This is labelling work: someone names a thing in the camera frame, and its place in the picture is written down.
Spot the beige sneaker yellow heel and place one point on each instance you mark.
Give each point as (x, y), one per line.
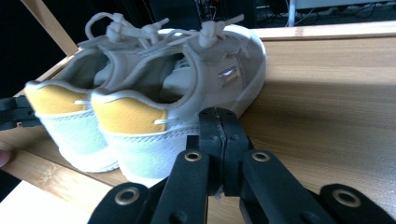
(140, 149)
(71, 130)

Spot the three-tier bamboo shoe rack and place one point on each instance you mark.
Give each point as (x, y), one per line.
(327, 109)

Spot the white metal stand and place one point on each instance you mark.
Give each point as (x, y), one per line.
(291, 12)

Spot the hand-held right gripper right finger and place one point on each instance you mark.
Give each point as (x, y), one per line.
(264, 186)

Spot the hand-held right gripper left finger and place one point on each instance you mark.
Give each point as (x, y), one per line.
(193, 180)

